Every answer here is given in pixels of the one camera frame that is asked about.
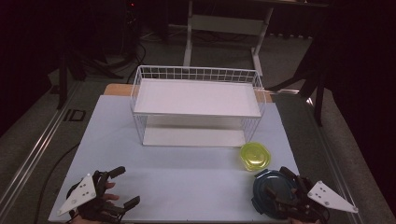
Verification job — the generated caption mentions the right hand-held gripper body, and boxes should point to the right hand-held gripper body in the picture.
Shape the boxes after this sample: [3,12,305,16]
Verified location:
[273,178,360,224]

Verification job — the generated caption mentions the white metal table frame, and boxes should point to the white metal table frame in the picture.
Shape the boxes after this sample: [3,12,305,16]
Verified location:
[182,0,276,77]

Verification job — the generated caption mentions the person's left hand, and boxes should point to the person's left hand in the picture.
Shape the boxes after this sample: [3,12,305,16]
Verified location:
[102,181,120,203]

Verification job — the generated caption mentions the bundle of black cables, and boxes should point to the bundle of black cables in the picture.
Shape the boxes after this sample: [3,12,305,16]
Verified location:
[123,38,148,83]

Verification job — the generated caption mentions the black floor cable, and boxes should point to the black floor cable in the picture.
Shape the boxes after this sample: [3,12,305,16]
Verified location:
[33,142,82,224]

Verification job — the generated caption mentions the white wire shelf rack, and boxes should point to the white wire shelf rack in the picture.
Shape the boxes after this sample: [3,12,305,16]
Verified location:
[130,64,267,148]

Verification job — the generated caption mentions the metal floor rail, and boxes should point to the metal floor rail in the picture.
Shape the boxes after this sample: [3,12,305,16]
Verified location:
[0,81,82,217]

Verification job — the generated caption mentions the yellow-green plastic container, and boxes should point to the yellow-green plastic container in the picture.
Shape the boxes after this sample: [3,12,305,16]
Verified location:
[239,141,272,173]

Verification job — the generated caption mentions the person's right hand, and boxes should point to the person's right hand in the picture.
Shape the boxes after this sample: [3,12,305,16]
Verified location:
[288,217,322,224]

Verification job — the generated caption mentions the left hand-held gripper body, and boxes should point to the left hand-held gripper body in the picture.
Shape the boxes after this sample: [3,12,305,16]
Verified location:
[56,170,126,224]

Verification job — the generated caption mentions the glass container with teal lid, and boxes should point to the glass container with teal lid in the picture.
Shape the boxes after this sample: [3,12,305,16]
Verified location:
[250,168,301,220]

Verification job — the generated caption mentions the light blue table mat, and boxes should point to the light blue table mat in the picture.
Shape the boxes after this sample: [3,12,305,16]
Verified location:
[48,94,316,224]

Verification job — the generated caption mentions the black stand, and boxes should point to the black stand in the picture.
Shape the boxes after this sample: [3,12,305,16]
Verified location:
[266,36,329,127]
[56,46,124,110]

